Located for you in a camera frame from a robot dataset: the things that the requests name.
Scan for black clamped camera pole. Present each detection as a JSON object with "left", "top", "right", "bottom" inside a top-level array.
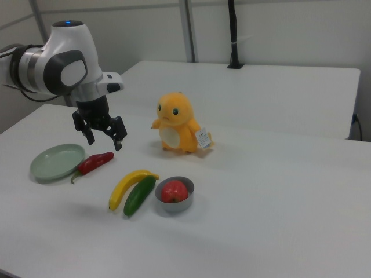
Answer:
[{"left": 226, "top": 0, "right": 246, "bottom": 70}]

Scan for pale green plate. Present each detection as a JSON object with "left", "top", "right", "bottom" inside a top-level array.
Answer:
[{"left": 30, "top": 143, "right": 87, "bottom": 184}]

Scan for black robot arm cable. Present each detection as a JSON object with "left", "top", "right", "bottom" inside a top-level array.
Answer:
[{"left": 0, "top": 43, "right": 63, "bottom": 103}]

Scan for green cucumber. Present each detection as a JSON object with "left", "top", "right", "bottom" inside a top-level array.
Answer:
[{"left": 123, "top": 175, "right": 157, "bottom": 217}]

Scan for yellow banana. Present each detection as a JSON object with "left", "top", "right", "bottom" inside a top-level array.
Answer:
[{"left": 108, "top": 169, "right": 161, "bottom": 211}]

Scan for black cable at table end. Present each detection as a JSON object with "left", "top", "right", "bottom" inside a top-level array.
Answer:
[{"left": 351, "top": 113, "right": 363, "bottom": 142}]

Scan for orange plush dinosaur toy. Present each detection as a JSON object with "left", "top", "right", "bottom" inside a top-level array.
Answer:
[{"left": 150, "top": 90, "right": 217, "bottom": 155}]

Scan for red apple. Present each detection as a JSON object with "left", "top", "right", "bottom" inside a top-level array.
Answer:
[{"left": 161, "top": 180, "right": 189, "bottom": 204}]

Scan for red chili pepper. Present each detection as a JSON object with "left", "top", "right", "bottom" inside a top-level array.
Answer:
[{"left": 70, "top": 151, "right": 115, "bottom": 185}]

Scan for grey round bowl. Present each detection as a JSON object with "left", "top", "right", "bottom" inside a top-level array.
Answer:
[{"left": 154, "top": 176, "right": 195, "bottom": 213}]

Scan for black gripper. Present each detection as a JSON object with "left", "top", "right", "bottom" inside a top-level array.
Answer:
[{"left": 72, "top": 97, "right": 129, "bottom": 152}]

